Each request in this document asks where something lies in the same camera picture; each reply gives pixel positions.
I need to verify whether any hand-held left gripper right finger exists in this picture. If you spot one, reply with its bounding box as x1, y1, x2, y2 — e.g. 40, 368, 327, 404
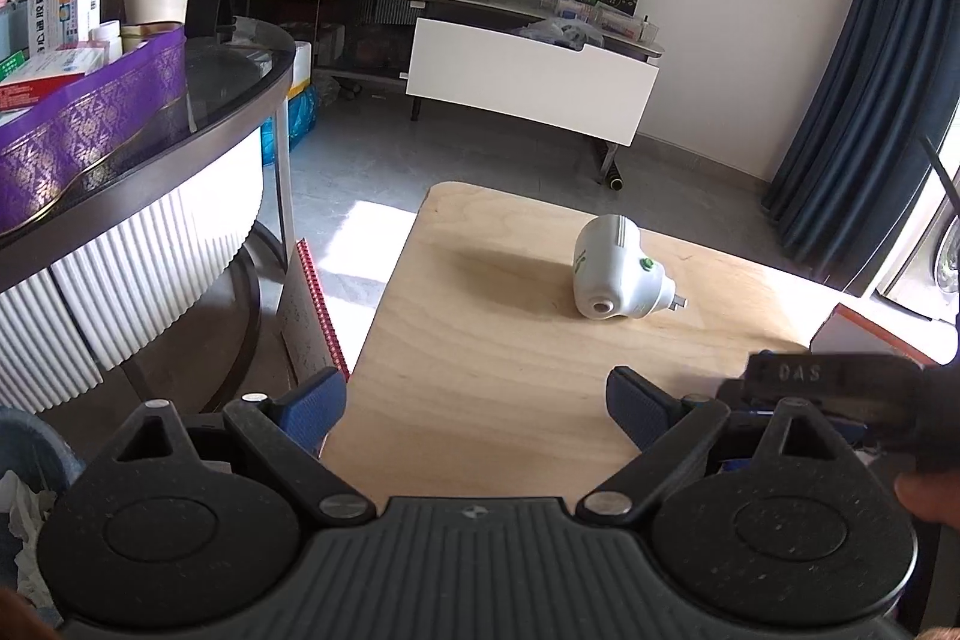
576, 365, 868, 527

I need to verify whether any red white medicine box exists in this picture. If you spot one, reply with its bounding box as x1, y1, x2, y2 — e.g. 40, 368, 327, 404
0, 47, 106, 112

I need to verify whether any person's right hand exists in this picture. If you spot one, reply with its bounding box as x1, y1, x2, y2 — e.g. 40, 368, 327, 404
896, 469, 960, 527

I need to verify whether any dark blue curtain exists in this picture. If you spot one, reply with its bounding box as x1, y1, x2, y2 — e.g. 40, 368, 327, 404
761, 0, 960, 296

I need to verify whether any white washing machine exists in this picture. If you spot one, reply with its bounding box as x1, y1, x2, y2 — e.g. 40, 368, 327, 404
874, 190, 960, 322

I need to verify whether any white blue medicine box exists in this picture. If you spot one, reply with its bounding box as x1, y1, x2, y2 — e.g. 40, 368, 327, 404
25, 0, 104, 58

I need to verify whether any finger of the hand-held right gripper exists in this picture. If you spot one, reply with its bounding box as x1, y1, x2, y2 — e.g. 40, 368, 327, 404
716, 380, 782, 420

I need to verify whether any white mosquito repellent heater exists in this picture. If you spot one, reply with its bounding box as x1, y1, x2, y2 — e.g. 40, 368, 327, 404
572, 214, 689, 321

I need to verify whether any purple patterned gift box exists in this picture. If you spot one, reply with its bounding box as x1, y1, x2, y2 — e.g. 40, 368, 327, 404
0, 21, 188, 236

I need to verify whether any row of small packets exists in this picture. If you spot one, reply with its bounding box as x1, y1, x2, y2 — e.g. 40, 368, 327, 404
540, 0, 661, 41

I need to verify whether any white board on legs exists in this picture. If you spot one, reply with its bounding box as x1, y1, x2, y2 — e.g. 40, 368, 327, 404
405, 16, 661, 191

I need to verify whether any thin black rod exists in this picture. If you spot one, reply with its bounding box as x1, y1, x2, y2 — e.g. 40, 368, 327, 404
919, 134, 960, 223

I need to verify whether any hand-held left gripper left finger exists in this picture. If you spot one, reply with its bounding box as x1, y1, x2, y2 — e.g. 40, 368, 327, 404
94, 367, 377, 525

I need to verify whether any grey plastic bag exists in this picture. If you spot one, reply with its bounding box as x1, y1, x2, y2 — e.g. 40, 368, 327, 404
517, 16, 607, 50

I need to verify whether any orange white cardboard box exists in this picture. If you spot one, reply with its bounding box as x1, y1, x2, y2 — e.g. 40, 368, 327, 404
810, 302, 960, 371

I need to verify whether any round dark white-ribbed table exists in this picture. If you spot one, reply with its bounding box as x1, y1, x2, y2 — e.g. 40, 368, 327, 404
0, 14, 295, 416

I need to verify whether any blue trash bin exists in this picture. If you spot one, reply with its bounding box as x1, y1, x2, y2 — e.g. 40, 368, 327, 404
0, 406, 83, 611

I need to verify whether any black phone stand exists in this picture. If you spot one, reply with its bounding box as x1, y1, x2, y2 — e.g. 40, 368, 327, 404
184, 0, 237, 41

